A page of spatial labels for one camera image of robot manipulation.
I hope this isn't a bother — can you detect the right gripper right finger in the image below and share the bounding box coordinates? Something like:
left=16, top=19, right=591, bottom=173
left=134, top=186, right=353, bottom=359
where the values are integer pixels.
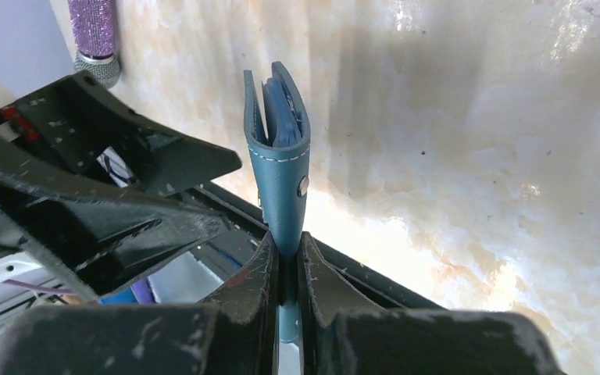
left=298, top=233, right=562, bottom=374

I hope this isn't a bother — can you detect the purple glitter microphone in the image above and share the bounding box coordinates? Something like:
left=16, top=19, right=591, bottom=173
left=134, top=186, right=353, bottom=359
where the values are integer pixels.
left=67, top=0, right=121, bottom=89

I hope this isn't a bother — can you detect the blue leather card holder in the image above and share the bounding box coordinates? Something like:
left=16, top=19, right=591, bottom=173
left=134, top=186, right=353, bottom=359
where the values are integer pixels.
left=243, top=61, right=311, bottom=343

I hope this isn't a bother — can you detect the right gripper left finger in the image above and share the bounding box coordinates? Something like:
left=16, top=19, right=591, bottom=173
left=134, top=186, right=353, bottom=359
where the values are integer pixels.
left=0, top=234, right=278, bottom=374

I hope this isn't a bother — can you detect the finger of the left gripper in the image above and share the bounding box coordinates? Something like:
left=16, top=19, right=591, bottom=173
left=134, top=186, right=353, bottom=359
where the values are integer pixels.
left=20, top=71, right=242, bottom=196
left=0, top=138, right=228, bottom=298

